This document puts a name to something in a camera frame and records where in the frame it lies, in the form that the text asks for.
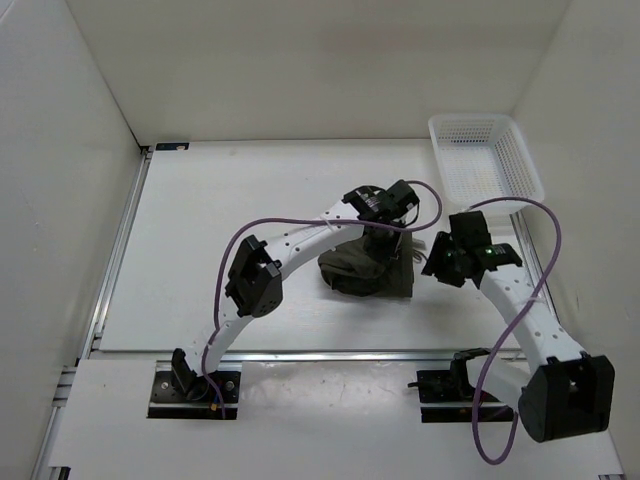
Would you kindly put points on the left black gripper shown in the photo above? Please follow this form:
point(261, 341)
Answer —
point(386, 250)

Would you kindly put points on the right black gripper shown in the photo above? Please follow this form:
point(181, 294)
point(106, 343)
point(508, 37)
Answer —
point(434, 261)

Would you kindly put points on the olive green shorts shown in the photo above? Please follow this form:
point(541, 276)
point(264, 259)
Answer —
point(350, 270)

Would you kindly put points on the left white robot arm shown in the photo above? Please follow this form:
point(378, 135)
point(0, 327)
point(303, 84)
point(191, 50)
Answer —
point(259, 258)

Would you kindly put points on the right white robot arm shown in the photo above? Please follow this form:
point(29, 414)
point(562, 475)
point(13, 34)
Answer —
point(566, 392)

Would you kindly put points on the white plastic basket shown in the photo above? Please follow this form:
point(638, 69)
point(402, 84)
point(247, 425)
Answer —
point(484, 156)

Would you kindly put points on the small blue corner label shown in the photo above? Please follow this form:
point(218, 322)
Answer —
point(172, 146)

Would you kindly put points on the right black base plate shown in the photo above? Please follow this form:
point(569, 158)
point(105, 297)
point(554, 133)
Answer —
point(441, 402)

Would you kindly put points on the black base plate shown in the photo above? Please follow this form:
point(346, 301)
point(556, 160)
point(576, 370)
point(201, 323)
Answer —
point(168, 401)
point(441, 402)

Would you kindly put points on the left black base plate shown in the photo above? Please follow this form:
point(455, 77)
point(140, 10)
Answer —
point(168, 401)

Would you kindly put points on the aluminium rail frame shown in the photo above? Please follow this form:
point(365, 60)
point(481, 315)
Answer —
point(326, 380)

